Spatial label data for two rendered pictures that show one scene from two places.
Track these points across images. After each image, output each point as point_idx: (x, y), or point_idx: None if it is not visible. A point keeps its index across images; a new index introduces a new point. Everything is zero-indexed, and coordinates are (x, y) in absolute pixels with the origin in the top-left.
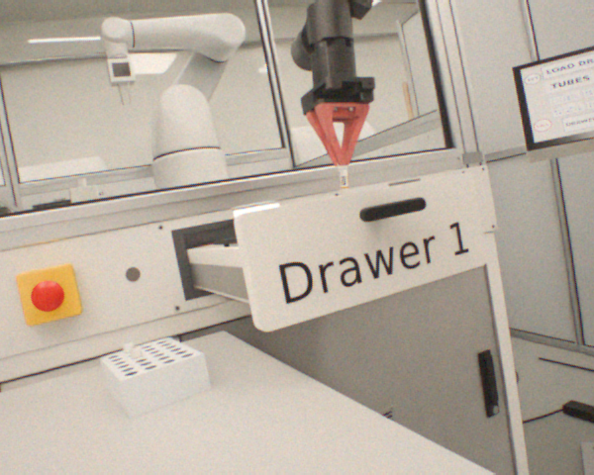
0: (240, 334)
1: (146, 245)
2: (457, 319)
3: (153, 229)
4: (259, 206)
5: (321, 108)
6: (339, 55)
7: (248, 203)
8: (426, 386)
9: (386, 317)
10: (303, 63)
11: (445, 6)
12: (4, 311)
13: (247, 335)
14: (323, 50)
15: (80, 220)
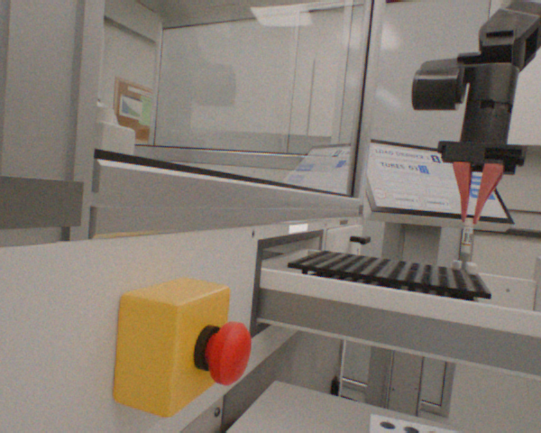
0: (258, 381)
1: (240, 258)
2: (332, 349)
3: (249, 234)
4: (300, 224)
5: (499, 169)
6: (509, 124)
7: (298, 219)
8: None
9: (314, 349)
10: (425, 102)
11: (375, 75)
12: (77, 382)
13: (261, 381)
14: (503, 114)
15: (198, 201)
